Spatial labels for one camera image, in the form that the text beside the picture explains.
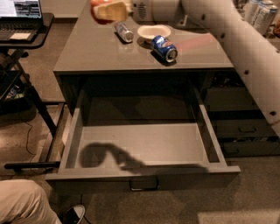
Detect black laptop stand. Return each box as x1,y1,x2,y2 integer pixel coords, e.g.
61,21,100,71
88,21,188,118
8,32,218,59
0,13,65,172

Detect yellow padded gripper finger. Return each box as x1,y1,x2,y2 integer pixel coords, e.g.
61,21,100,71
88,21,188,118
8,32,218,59
94,0,129,21

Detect grey bottom right drawer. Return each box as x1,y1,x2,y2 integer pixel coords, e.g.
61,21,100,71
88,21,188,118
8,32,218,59
221,142,280,158

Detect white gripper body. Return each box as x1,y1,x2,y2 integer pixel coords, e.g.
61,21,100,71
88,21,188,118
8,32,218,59
132,0,153,22

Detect black white sneaker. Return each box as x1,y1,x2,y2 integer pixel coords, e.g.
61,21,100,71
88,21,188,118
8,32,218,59
62,205,85,224

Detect white paper bowl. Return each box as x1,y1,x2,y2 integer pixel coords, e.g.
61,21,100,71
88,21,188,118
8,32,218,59
137,24,171,40

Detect red apple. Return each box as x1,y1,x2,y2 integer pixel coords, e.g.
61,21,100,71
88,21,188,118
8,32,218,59
90,0,112,25

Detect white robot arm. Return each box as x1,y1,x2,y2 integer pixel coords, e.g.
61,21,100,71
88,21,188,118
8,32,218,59
90,0,280,135

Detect grey middle right drawer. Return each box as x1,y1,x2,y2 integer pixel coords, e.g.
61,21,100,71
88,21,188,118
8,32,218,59
204,87,258,112

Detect blue Pepsi can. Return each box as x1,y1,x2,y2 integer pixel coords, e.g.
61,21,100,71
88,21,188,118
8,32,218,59
151,35,178,63

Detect grey lower right drawer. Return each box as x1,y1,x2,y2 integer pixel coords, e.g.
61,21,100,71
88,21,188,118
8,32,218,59
213,119,277,138

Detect silver can lying down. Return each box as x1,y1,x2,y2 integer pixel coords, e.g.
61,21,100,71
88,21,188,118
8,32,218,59
114,21,134,43

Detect black floor cable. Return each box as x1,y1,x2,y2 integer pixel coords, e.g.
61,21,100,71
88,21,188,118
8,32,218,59
17,116,38,165

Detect open laptop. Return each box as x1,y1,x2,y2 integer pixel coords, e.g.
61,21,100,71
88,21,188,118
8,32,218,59
0,0,44,43

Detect metal drawer handle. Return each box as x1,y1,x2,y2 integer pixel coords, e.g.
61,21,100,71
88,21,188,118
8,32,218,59
129,177,159,192

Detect grey cabinet desk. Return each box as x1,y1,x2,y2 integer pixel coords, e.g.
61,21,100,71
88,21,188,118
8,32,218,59
53,0,280,117

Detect white can back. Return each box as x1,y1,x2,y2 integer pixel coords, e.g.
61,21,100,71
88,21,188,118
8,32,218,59
244,0,260,24

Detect open grey top drawer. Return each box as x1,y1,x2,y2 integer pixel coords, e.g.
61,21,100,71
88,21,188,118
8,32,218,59
45,88,240,194

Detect person's leg beige trousers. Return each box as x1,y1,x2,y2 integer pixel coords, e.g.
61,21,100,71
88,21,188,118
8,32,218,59
0,179,62,224

